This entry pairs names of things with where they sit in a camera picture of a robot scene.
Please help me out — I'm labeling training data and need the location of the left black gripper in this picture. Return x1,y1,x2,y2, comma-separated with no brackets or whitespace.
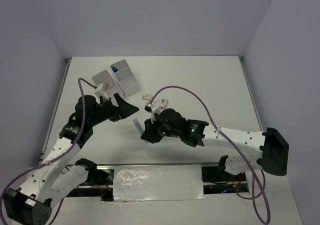
88,92,139,127

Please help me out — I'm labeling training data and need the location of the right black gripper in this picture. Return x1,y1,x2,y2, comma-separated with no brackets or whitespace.
141,112,181,143

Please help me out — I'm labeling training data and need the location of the light blue highlighter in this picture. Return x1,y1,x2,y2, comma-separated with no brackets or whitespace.
132,118,144,137

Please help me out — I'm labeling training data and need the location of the staples box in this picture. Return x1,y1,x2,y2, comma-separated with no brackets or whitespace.
142,94,153,101

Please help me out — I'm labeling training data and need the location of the pink white mini stapler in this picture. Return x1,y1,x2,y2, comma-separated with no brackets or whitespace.
161,99,168,107

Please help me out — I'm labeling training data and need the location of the clear bottle blue cap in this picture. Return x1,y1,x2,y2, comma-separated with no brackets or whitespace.
110,65,118,73

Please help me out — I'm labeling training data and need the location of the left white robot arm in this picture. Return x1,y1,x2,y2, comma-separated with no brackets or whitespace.
1,93,139,225

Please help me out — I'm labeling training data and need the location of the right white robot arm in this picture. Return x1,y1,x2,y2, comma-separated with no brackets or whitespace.
141,108,290,181

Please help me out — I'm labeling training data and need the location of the left white divided container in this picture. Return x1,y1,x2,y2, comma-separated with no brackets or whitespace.
91,70,123,106

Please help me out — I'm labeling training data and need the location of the white divided container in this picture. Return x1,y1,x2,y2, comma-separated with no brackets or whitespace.
110,59,140,97
91,70,123,106

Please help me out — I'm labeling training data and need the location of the right white divided container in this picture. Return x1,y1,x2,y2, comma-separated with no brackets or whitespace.
110,59,140,97

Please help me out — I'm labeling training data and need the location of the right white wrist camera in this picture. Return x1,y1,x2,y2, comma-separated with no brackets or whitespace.
144,98,165,117

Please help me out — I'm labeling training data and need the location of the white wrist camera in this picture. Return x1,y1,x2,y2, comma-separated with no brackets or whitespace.
94,81,109,99
144,98,165,117

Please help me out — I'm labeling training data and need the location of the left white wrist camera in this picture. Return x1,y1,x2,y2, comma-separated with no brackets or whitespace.
94,81,109,99

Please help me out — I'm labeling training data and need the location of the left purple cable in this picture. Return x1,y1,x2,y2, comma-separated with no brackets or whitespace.
0,78,100,221

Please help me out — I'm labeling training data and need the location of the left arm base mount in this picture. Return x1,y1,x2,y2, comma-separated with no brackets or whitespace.
67,158,114,202

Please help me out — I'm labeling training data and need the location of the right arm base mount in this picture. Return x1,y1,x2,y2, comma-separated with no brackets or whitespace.
201,155,249,195

